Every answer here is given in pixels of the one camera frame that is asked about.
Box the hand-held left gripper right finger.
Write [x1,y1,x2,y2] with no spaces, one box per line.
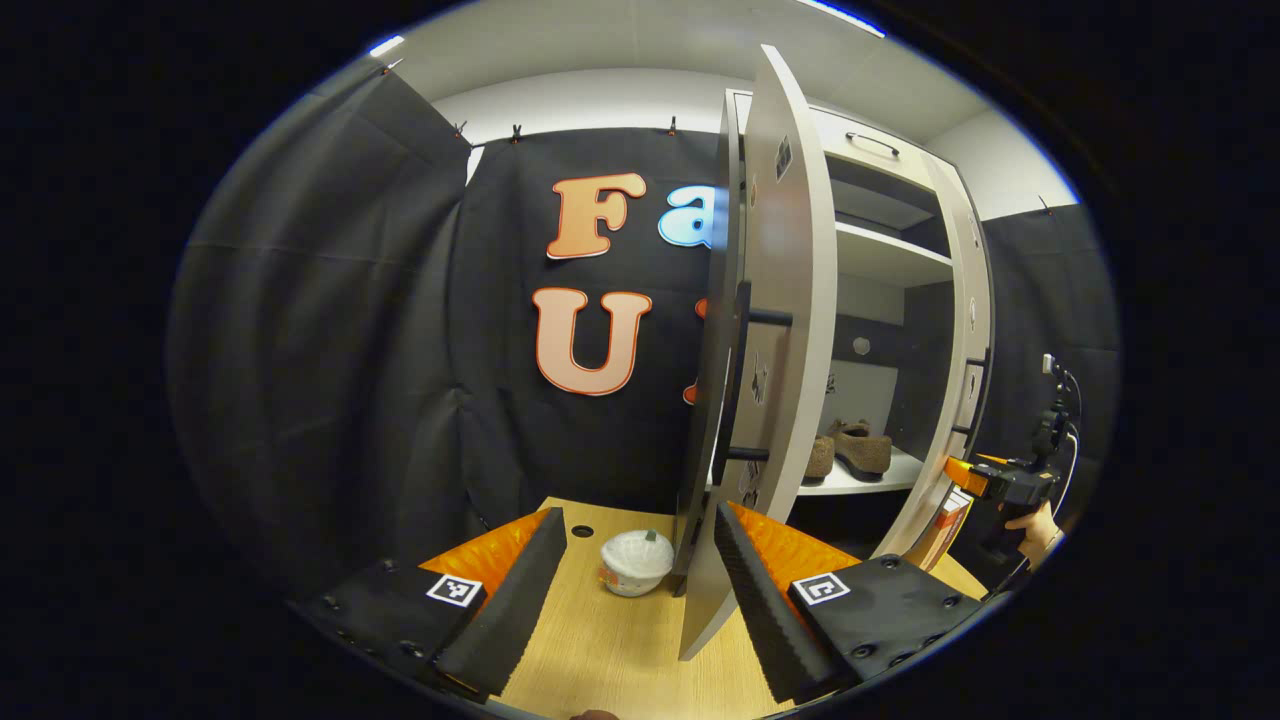
[713,500,986,706]

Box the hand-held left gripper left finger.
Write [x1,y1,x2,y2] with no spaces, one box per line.
[288,507,568,706]

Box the white shoe cabinet door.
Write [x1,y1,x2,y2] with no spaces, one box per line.
[880,150,998,561]
[680,43,839,661]

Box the white shoe cabinet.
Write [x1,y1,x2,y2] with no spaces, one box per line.
[672,88,991,601]

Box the white cabinet drawer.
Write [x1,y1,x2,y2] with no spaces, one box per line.
[735,90,946,171]

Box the white bowl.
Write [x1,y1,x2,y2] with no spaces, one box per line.
[600,528,676,599]

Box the black backdrop cloth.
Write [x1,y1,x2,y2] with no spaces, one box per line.
[168,65,1121,601]

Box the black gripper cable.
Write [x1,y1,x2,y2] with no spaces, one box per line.
[1045,365,1086,521]

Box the black door handle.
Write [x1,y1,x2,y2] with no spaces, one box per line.
[712,280,794,491]

